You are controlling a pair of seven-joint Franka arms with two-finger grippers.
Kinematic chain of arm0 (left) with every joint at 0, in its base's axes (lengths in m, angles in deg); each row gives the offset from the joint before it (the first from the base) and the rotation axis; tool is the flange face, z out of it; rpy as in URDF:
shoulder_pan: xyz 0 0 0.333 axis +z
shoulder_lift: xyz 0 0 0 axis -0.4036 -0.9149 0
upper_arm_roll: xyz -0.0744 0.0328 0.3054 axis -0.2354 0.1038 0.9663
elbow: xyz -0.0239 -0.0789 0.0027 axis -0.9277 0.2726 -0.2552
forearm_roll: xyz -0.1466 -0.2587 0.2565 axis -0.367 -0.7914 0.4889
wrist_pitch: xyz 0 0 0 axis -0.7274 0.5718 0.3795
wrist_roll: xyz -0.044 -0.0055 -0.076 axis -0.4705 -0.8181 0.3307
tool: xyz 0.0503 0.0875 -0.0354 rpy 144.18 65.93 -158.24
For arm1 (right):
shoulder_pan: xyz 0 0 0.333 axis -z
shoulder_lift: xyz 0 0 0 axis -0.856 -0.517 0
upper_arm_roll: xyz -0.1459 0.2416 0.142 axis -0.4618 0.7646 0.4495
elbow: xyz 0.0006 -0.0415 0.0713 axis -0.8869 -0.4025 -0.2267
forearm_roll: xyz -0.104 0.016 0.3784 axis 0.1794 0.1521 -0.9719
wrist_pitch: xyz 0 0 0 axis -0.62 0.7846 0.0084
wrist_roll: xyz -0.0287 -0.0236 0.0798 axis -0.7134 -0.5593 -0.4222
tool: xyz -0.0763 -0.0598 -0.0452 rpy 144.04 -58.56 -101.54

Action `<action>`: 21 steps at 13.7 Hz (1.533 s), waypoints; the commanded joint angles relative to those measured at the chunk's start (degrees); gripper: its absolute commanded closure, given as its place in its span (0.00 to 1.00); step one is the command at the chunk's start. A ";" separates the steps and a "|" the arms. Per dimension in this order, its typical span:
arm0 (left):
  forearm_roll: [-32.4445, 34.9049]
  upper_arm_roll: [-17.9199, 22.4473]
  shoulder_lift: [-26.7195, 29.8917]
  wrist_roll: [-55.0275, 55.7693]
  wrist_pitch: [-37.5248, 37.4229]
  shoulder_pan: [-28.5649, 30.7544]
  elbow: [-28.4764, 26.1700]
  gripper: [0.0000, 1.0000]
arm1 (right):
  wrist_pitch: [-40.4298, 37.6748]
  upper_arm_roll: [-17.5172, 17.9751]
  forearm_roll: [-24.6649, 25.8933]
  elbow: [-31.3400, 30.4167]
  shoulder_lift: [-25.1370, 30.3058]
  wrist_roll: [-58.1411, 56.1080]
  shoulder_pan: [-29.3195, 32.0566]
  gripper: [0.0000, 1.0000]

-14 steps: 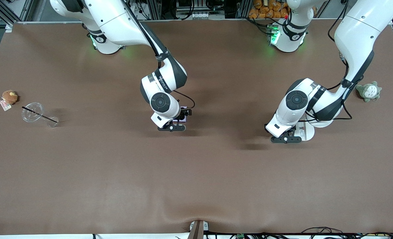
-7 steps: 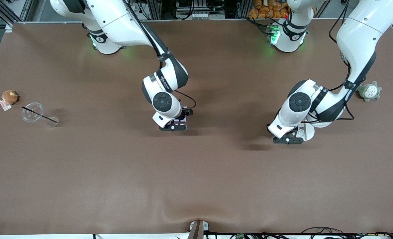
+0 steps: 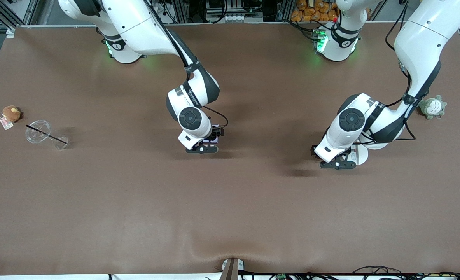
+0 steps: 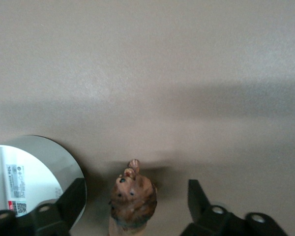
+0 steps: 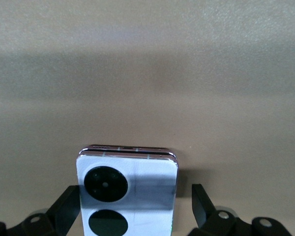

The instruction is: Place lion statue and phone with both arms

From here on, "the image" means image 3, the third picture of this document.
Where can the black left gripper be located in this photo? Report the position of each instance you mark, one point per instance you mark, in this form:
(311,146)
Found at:
(348,150)

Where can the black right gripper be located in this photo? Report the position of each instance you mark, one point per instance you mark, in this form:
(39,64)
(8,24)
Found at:
(215,133)

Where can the lilac folding phone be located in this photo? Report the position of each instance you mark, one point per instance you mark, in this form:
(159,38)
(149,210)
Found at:
(210,146)

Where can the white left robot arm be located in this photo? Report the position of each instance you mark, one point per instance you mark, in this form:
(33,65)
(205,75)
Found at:
(420,42)

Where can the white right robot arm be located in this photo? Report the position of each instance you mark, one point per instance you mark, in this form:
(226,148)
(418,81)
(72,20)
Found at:
(136,27)

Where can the white round desk lamp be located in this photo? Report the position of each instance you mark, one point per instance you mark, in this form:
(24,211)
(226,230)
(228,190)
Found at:
(360,155)

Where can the grey equipment rack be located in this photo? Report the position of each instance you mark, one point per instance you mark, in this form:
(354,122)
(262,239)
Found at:
(233,11)

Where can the grey green totoro plush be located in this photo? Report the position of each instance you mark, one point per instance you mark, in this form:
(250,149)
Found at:
(434,108)

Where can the small green connector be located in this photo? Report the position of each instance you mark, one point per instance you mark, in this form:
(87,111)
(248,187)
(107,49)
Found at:
(280,277)

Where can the orange bagged snacks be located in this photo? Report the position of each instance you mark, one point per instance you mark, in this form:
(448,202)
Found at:
(311,11)

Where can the black straw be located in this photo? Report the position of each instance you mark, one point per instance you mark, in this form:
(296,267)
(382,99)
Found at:
(45,134)

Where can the clear plastic cup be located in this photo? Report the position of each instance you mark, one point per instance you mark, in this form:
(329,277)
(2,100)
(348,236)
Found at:
(38,131)

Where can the brown plush toy with tag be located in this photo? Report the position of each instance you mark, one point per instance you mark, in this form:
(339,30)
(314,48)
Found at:
(11,113)

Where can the metal table edge bracket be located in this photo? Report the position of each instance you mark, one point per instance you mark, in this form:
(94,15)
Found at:
(231,268)

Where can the aluminium frame post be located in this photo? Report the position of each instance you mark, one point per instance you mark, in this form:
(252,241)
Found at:
(4,15)

